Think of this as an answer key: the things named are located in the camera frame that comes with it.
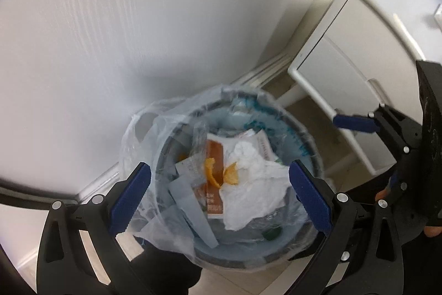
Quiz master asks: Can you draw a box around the black sleeved right forearm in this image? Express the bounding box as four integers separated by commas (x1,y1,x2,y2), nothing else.
401,228,442,295

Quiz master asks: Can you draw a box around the white wardrobe door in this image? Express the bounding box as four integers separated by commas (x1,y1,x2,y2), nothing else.
0,0,346,209

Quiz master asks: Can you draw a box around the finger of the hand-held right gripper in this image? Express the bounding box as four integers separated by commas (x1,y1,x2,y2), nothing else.
332,103,421,158
385,171,415,204

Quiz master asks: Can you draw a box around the white nightstand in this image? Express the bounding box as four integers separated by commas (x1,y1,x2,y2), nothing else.
287,0,442,176

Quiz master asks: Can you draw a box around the white tissue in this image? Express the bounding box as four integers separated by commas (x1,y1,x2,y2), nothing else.
221,139,294,231

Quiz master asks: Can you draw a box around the person's right hand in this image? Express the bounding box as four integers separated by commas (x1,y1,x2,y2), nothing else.
423,225,442,239

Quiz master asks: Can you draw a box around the printed white packet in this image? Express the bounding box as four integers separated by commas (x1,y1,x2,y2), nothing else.
238,129,282,164

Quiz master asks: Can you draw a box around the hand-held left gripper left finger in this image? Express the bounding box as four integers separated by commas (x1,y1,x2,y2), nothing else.
36,162,152,295

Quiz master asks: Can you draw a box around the brown and white packet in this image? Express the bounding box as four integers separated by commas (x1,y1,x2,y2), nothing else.
204,139,227,218

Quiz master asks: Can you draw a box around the clear plastic bin liner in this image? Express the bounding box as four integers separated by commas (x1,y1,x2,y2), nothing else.
119,84,327,273

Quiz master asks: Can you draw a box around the clear plastic wrap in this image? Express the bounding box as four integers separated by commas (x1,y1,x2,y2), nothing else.
174,120,209,188

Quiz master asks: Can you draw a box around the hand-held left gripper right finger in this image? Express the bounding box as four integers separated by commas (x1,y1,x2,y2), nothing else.
288,160,404,295

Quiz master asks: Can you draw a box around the grey-blue paper strip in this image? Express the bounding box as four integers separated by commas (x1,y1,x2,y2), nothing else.
167,174,220,249

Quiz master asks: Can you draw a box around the grey round trash bin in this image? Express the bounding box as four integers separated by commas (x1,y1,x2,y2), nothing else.
152,88,325,273

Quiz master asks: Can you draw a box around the dark pants leg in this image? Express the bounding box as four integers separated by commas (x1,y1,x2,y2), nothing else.
128,240,204,295

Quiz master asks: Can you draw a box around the orange peel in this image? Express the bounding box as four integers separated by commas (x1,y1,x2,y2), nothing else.
204,158,223,188
223,161,240,186

